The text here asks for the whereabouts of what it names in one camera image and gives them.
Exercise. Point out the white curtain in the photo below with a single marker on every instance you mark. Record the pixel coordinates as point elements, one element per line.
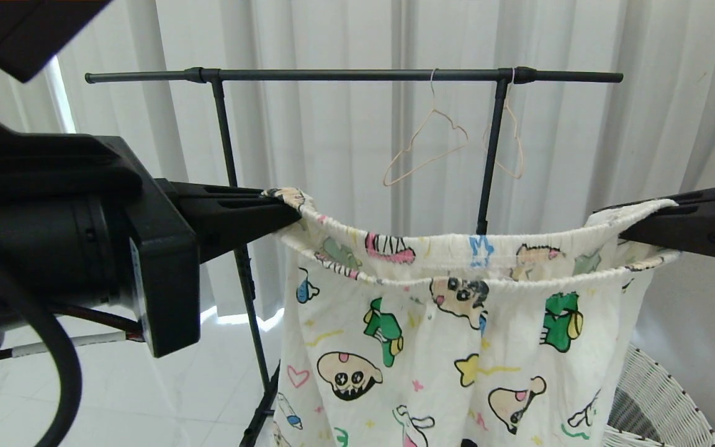
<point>345,143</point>

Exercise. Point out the black clothes rack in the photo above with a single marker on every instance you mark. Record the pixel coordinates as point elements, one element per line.
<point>345,75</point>

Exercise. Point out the cream printed garment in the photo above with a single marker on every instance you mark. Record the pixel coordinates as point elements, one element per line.
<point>444,372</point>

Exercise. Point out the white laundry basket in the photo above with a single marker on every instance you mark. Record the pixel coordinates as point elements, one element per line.
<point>661,410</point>

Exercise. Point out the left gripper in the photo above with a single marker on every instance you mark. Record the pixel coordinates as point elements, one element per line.
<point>53,248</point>

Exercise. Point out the pink clothes hanger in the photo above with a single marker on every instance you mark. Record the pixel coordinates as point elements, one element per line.
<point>512,112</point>
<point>434,112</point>

